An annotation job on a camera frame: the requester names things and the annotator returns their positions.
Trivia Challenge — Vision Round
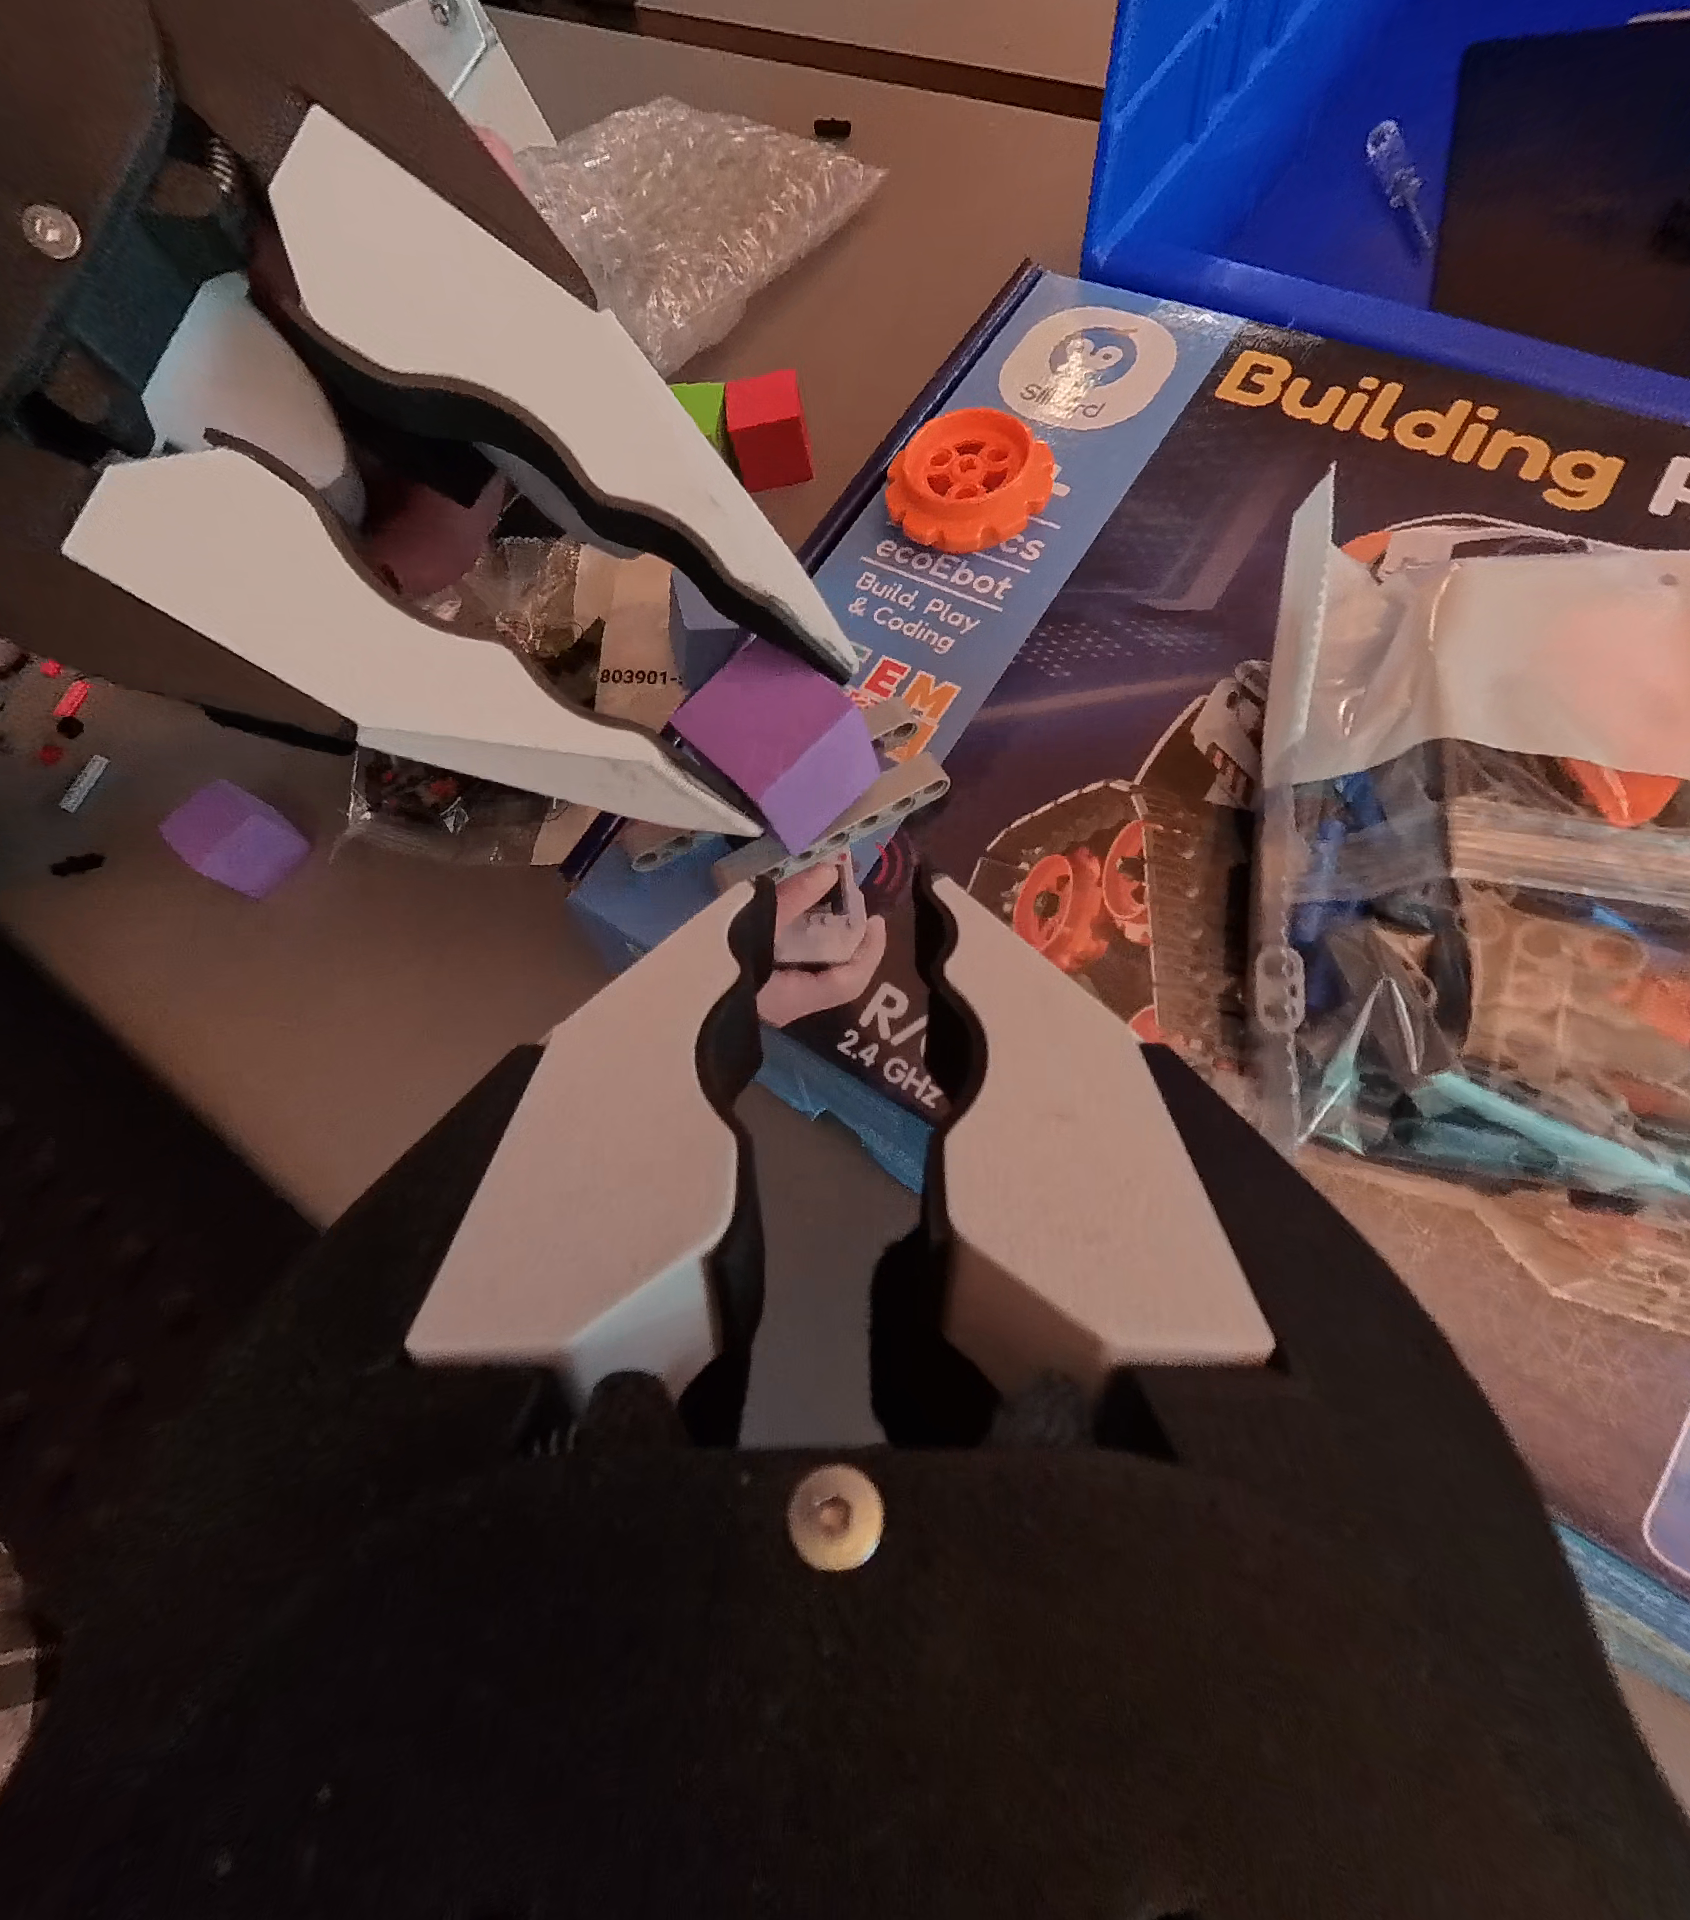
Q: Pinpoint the clear bubble wrap sheet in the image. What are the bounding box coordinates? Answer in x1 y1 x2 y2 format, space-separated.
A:
513 97 890 369

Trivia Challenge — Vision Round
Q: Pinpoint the flat black rectangular panel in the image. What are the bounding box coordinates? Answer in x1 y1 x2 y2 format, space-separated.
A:
1430 15 1690 378

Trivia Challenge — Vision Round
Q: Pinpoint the purple wooden cube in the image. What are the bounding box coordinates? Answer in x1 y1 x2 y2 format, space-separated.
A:
158 781 312 901
666 646 880 854

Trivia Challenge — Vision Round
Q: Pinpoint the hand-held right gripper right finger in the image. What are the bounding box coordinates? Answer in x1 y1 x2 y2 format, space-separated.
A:
871 875 1277 1447

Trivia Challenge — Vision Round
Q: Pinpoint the light grey perforated beam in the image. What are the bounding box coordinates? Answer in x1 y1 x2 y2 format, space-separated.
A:
625 758 954 875

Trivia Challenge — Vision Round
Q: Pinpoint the small orange plastic wheel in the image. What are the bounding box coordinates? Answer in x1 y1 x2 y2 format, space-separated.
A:
883 406 1069 554

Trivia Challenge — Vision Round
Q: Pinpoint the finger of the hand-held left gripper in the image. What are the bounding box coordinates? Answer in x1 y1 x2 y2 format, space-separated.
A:
60 446 767 838
146 106 860 675

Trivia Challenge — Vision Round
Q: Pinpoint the clear bag with white flap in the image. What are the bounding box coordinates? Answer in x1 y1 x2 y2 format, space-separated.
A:
1250 465 1690 1222

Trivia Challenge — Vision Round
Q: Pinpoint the small clear-handled screwdriver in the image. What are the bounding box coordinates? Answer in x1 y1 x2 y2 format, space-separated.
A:
1362 119 1435 248

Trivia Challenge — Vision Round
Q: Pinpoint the red wooden cube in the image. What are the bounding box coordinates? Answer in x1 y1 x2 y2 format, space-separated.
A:
720 371 814 491

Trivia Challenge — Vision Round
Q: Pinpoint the dark grey perforated panel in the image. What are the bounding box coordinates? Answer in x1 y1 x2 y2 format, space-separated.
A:
0 856 336 1501

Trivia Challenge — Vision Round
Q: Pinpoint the blue wooden cube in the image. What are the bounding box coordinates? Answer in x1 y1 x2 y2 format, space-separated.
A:
669 563 750 685

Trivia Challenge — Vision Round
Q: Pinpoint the blue plastic storage bin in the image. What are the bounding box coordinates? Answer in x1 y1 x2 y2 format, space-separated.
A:
1081 0 1690 453

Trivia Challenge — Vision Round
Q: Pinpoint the dark blue cardboard kit box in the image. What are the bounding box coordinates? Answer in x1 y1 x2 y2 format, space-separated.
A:
560 264 1690 1771

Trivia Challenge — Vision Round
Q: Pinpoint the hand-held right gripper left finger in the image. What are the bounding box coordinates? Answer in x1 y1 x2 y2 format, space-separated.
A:
406 879 771 1447

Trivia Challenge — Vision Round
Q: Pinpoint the grey desk with cable flap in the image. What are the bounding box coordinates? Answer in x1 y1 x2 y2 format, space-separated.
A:
625 0 1118 95

